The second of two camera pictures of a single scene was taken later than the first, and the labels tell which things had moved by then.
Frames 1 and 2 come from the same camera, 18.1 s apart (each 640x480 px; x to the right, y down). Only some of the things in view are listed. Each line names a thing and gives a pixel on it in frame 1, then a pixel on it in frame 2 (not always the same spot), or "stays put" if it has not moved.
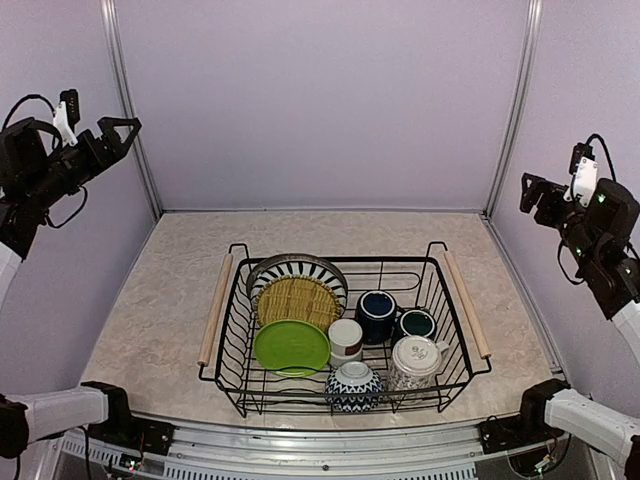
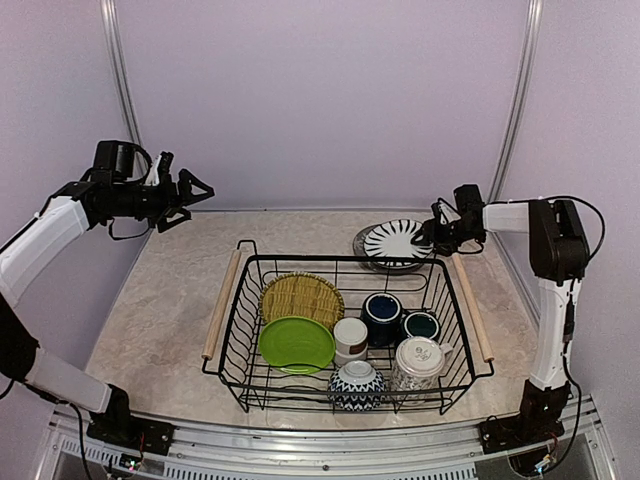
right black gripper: [545, 215] -> [433, 234]
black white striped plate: [299, 267] -> [394, 239]
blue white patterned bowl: [354, 387] stays put
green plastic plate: [291, 347] stays put
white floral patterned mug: [415, 364] stays put
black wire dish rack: [341, 333] stays put
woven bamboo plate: [298, 298] stays put
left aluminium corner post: [116, 47] stays put
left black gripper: [112, 148] -> [184, 196]
